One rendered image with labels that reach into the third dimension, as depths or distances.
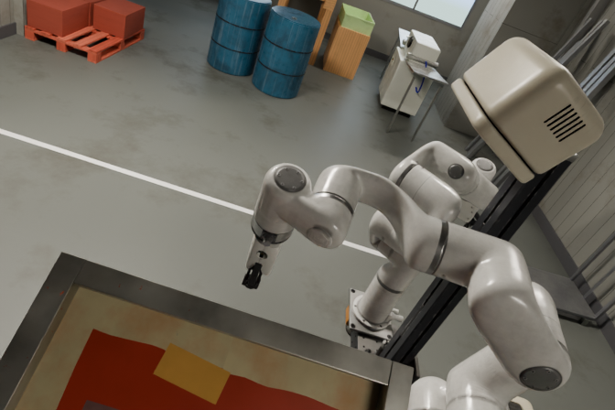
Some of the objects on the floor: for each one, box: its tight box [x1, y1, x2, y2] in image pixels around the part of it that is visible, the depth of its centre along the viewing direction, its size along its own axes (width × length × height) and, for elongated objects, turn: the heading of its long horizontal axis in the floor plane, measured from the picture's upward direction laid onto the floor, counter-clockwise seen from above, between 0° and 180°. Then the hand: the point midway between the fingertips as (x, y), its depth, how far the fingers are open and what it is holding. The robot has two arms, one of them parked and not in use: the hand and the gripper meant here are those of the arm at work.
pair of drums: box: [207, 0, 321, 99], centre depth 527 cm, size 83×129×95 cm, turn 57°
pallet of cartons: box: [25, 0, 146, 64], centre depth 476 cm, size 112×80×40 cm
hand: (257, 263), depth 85 cm, fingers open, 8 cm apart
